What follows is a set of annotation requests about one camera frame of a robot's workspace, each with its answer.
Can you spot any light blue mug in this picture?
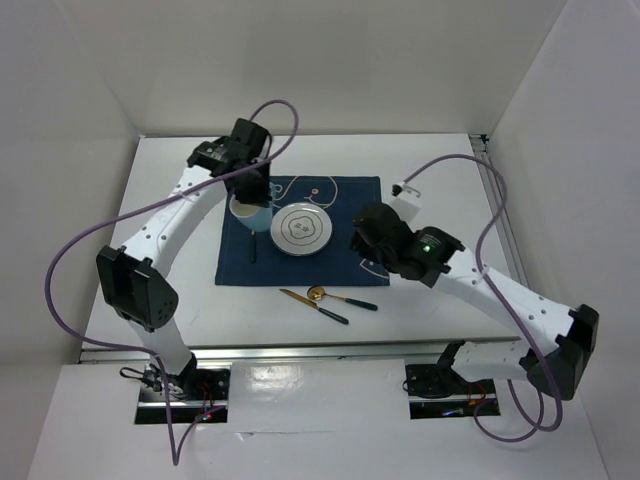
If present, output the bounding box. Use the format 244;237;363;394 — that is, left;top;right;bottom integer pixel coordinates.
228;182;275;233

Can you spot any white plate with dark rim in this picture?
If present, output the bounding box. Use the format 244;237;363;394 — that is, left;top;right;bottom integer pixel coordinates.
270;202;333;257

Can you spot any gold fork green handle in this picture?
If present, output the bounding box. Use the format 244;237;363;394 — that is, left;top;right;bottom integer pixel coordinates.
249;231;258;264

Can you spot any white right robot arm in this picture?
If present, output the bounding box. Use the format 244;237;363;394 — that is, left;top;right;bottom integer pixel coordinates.
350;186;599;401

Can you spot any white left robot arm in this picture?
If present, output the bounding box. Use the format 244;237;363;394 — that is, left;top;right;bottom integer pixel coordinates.
96;119;272;399

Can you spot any gold spoon green handle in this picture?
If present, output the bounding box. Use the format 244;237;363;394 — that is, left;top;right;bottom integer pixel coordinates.
307;286;378;311

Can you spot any gold knife green handle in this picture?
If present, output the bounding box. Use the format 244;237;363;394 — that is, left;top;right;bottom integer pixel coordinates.
280;289;350;325

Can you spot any aluminium front rail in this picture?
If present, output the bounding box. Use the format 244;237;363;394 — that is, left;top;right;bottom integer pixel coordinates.
79;340;454;364

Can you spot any aluminium rail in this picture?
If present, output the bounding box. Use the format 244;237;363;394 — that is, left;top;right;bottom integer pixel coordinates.
469;133;551;354
79;340;454;364

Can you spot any aluminium right side rail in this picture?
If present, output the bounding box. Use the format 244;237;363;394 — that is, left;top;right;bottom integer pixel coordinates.
469;133;551;354

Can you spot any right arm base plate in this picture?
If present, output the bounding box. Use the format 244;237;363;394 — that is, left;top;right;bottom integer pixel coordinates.
402;364;501;420

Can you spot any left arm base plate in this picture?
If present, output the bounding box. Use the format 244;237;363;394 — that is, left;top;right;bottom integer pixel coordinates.
119;365;231;425

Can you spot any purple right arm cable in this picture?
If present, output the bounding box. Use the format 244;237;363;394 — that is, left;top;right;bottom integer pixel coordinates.
402;153;565;444

